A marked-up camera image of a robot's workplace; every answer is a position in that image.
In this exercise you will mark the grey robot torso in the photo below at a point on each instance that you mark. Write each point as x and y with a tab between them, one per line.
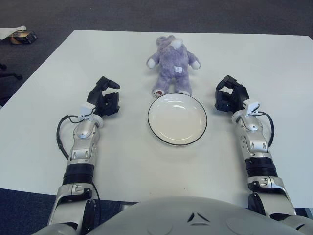
171	220

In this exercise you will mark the white right wrist connector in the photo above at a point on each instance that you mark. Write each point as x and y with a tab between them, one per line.
252	106

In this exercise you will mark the white crumpled cloth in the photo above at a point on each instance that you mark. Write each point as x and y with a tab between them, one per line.
7	33

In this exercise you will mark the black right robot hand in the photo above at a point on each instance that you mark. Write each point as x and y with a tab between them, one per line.
238	95

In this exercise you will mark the white left wrist connector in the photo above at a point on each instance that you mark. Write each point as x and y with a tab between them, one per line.
87	107

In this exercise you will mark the purple plush bear doll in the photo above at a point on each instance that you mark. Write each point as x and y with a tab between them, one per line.
171	63

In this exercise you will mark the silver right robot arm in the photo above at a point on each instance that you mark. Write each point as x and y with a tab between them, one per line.
254	139

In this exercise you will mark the black office chair base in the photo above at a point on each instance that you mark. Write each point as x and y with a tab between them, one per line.
9	74

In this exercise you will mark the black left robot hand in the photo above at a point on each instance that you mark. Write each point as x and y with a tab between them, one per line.
107	105

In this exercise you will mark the black and yellow box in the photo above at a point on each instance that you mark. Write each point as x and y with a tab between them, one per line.
24	38

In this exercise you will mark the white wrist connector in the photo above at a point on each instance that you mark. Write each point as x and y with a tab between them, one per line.
252	106
87	107

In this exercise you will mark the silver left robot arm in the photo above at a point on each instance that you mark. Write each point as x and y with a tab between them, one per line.
82	132

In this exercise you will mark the white plate with black rim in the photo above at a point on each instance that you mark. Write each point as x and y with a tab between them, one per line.
177	120

